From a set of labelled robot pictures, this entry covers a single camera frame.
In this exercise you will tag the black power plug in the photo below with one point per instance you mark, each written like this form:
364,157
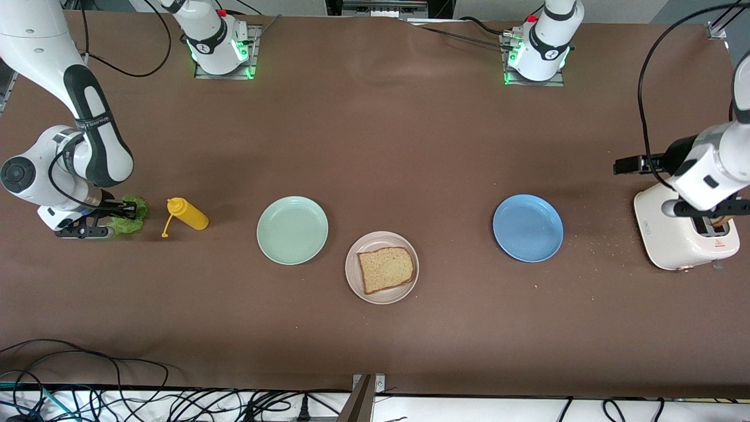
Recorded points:
303,410

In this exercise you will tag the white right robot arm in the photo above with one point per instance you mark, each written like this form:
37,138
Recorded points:
35,35

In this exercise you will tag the white toaster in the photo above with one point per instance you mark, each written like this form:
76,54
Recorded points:
665,234

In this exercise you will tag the green lettuce leaf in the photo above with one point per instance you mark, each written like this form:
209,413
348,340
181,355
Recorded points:
126,227

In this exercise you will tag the grey metal table bracket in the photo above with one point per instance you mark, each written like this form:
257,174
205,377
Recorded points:
360,404

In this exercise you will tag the yellow mustard squeeze bottle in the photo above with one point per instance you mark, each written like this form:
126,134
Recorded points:
190,215

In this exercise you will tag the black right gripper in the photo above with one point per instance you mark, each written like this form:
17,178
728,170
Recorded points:
111,206

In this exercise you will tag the aluminium corner bracket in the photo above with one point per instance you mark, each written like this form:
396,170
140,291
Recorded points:
716,30

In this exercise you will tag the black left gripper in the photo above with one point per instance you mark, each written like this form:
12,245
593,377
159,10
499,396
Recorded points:
675,156

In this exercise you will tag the aluminium frame rail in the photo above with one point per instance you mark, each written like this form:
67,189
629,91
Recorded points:
7,82

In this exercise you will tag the blue plate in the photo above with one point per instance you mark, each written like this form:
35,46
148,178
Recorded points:
528,228

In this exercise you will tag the beige plate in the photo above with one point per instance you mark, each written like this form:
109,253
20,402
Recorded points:
381,298

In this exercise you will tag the mint green plate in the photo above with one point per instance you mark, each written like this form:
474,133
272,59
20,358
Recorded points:
292,230

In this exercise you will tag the brown bread slice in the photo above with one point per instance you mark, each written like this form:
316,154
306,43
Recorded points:
387,269
719,221

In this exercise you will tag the grey power strip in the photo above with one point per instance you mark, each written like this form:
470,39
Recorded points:
384,9

